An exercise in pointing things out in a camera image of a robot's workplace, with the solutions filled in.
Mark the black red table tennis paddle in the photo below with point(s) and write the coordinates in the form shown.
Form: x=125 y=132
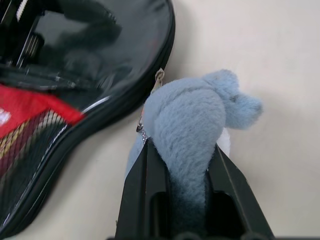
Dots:
x=100 y=70

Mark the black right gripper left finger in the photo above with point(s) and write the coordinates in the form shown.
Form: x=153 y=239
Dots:
x=140 y=190

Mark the black table tennis paddle case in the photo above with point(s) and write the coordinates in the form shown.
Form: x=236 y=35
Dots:
x=37 y=107

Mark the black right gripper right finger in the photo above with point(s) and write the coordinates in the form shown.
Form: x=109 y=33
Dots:
x=232 y=200

